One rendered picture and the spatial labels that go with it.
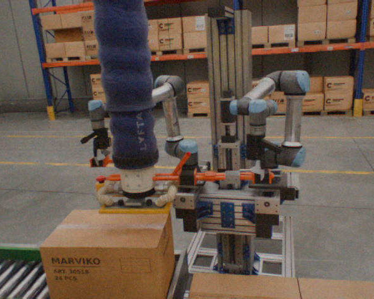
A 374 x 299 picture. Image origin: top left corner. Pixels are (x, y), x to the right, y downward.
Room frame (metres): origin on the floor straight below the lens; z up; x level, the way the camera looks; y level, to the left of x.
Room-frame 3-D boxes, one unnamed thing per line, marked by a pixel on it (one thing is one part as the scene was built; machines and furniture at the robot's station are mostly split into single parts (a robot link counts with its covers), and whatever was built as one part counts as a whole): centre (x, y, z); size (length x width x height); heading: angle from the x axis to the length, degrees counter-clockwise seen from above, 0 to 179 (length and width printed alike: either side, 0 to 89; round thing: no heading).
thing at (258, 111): (1.54, -0.33, 1.55); 0.09 x 0.08 x 0.11; 143
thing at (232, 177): (1.55, -0.21, 1.24); 0.07 x 0.07 x 0.04; 81
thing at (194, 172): (1.58, 0.00, 1.24); 0.10 x 0.08 x 0.06; 171
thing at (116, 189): (1.62, 0.25, 1.18); 0.34 x 0.25 x 0.06; 81
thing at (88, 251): (1.69, 0.44, 0.75); 0.60 x 0.40 x 0.40; 82
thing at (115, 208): (1.53, 0.26, 1.14); 0.34 x 0.10 x 0.05; 81
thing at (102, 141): (1.92, 0.48, 1.38); 0.09 x 0.08 x 0.12; 81
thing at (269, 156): (1.97, -0.49, 1.20); 0.13 x 0.12 x 0.14; 53
